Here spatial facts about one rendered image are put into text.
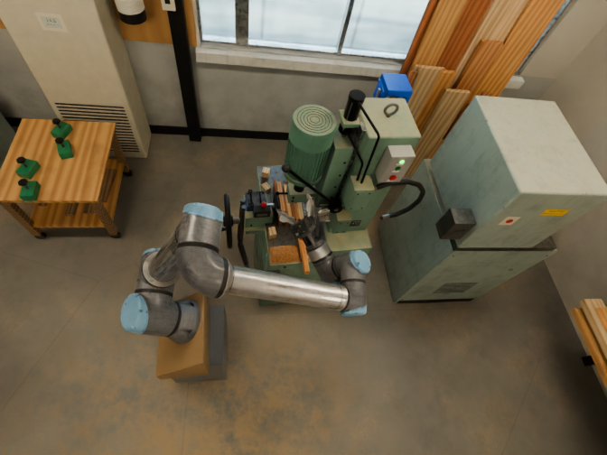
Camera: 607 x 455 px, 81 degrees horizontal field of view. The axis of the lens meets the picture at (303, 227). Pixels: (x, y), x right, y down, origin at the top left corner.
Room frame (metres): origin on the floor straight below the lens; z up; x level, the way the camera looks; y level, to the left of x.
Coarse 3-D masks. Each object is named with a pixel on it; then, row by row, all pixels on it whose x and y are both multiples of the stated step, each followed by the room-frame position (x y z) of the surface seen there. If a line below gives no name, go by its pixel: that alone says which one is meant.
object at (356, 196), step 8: (352, 176) 1.00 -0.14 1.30; (360, 176) 1.01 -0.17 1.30; (368, 176) 1.02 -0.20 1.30; (352, 184) 0.96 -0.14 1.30; (360, 184) 0.97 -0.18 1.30; (368, 184) 0.98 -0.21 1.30; (344, 192) 0.99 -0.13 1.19; (352, 192) 0.94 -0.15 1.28; (360, 192) 0.94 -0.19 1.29; (368, 192) 0.95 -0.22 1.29; (344, 200) 0.97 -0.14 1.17; (352, 200) 0.93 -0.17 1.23; (360, 200) 0.95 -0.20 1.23; (368, 200) 0.96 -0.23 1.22; (352, 208) 0.94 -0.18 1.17; (360, 208) 0.95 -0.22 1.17
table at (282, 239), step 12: (276, 168) 1.25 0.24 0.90; (264, 180) 1.15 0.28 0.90; (276, 180) 1.18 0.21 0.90; (252, 228) 0.86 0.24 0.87; (264, 228) 0.88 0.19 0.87; (276, 228) 0.88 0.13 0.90; (288, 228) 0.90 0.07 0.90; (276, 240) 0.82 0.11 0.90; (288, 240) 0.84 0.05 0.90; (276, 264) 0.70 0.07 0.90; (288, 264) 0.72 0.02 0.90; (300, 264) 0.74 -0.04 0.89; (312, 264) 0.77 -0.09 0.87
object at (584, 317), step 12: (588, 300) 1.20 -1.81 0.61; (600, 300) 1.23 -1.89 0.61; (576, 312) 1.14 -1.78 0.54; (588, 312) 1.12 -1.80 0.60; (600, 312) 1.13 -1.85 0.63; (588, 324) 1.08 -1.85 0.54; (600, 324) 1.06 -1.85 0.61; (588, 336) 1.00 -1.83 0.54; (600, 336) 0.99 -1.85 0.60; (588, 348) 0.94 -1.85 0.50; (600, 348) 0.94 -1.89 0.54; (588, 360) 1.07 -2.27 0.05; (600, 360) 0.87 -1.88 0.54; (600, 372) 0.81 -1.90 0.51
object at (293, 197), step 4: (288, 184) 1.04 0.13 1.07; (292, 184) 1.05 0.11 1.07; (288, 188) 1.02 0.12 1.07; (292, 188) 1.02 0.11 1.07; (304, 188) 1.05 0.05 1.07; (308, 188) 1.05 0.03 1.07; (288, 192) 1.00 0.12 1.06; (292, 192) 1.00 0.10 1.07; (296, 192) 1.01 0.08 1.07; (300, 192) 1.01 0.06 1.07; (304, 192) 1.02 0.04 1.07; (308, 192) 1.03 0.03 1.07; (312, 192) 1.03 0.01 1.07; (288, 196) 0.99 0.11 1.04; (292, 196) 0.99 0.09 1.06; (296, 196) 1.00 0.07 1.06; (300, 196) 1.00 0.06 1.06; (304, 196) 1.01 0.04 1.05; (312, 196) 1.03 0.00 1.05; (288, 200) 0.98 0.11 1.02; (292, 200) 0.99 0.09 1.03; (296, 200) 1.00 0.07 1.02; (300, 200) 1.01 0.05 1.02; (304, 200) 1.01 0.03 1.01
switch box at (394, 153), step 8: (384, 152) 1.04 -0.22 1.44; (392, 152) 1.01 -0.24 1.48; (400, 152) 1.03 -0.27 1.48; (408, 152) 1.04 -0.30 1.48; (384, 160) 1.02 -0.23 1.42; (392, 160) 0.99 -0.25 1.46; (400, 160) 1.00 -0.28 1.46; (408, 160) 1.02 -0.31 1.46; (376, 168) 1.04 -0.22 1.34; (384, 168) 0.99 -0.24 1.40; (392, 168) 1.00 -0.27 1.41; (376, 176) 1.02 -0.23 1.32; (384, 176) 0.99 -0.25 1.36; (400, 176) 1.02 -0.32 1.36
